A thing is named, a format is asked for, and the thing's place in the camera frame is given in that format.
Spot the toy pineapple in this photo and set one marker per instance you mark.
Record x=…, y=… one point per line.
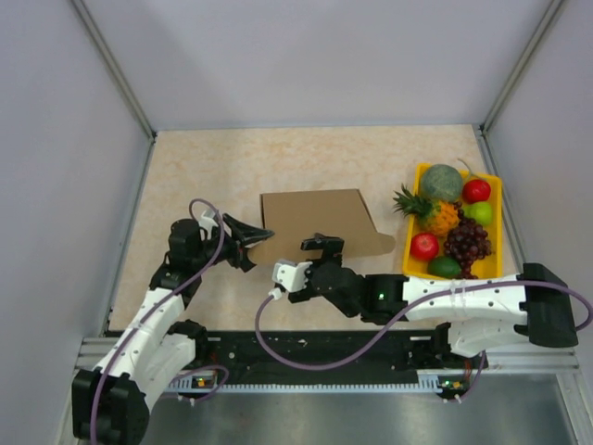
x=435, y=216

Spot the aluminium corner post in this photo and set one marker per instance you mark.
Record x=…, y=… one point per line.
x=113, y=68
x=533, y=46

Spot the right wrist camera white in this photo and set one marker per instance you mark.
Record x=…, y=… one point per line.
x=288, y=277

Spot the yellow plastic fruit tray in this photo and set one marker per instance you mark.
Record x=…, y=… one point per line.
x=491, y=265

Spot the right aluminium corner post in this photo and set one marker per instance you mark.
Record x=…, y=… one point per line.
x=533, y=46

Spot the dark purple grape bunch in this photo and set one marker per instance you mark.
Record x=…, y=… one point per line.
x=467, y=244

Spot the left aluminium corner post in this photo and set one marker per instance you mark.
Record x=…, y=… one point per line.
x=113, y=68

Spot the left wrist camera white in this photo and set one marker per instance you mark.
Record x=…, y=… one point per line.
x=208, y=222

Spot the green apple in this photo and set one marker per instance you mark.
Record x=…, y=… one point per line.
x=444, y=267

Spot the aluminium frame rail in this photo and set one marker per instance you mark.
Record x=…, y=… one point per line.
x=448, y=384

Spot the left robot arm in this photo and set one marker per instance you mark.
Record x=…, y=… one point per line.
x=112, y=402

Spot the red apple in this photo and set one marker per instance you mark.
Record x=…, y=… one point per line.
x=476, y=190
x=424, y=247

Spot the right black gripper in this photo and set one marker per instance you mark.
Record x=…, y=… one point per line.
x=333, y=248

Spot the brown cardboard box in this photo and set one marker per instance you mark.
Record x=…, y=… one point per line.
x=297, y=216

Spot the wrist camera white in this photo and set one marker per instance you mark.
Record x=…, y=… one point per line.
x=288, y=277
x=208, y=222

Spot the green netted melon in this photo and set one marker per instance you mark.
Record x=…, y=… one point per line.
x=441, y=181

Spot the red apple at back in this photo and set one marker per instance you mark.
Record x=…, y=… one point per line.
x=476, y=190

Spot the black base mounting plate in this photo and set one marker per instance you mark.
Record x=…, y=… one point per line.
x=306, y=354

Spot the red apple near front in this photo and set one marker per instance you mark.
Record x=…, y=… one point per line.
x=424, y=247

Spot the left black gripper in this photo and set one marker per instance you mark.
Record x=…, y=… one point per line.
x=246, y=234

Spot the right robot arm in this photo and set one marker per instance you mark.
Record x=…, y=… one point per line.
x=531, y=306

